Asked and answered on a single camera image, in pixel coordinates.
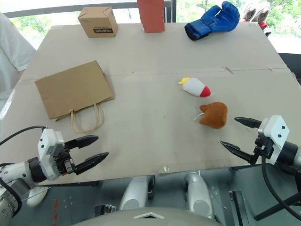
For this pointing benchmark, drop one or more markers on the silver robot leg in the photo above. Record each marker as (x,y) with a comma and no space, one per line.
(198,193)
(136,190)

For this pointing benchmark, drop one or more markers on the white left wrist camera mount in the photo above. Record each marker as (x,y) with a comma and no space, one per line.
(50,143)

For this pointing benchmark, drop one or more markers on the brown plush toy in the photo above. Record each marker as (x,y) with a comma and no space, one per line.
(215,115)

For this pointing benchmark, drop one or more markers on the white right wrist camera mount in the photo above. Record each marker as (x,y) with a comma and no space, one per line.
(274,128)

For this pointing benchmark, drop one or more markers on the silver robot right leg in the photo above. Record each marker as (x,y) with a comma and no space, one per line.
(198,193)

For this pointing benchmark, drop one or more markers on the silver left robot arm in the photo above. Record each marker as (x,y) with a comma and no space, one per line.
(14,171)

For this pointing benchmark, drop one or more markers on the small cardboard box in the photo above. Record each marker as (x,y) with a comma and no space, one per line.
(96,21)

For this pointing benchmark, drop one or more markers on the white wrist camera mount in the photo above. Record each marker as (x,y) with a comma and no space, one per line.
(50,143)
(274,128)

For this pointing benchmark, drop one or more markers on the black metal stand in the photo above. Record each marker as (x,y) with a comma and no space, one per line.
(270,207)

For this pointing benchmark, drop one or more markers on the silver robot left leg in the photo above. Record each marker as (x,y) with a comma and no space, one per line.
(136,190)

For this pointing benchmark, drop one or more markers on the tall red-brown box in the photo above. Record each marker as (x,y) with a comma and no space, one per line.
(151,16)

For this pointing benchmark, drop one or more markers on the grey robot torso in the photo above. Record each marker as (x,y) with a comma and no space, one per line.
(148,217)

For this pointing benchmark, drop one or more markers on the white red plush toy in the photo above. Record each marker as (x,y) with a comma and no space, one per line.
(195,86)

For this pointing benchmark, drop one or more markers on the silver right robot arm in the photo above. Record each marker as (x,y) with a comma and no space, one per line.
(288,153)

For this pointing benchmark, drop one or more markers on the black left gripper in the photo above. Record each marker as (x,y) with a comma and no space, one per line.
(64,162)

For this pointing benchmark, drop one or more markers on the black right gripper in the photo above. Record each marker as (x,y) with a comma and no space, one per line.
(263,147)

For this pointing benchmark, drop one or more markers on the pink and grey shoes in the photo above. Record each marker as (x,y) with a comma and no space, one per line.
(256,10)

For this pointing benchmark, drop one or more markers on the blue boxing glove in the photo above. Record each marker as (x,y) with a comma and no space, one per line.
(211,21)

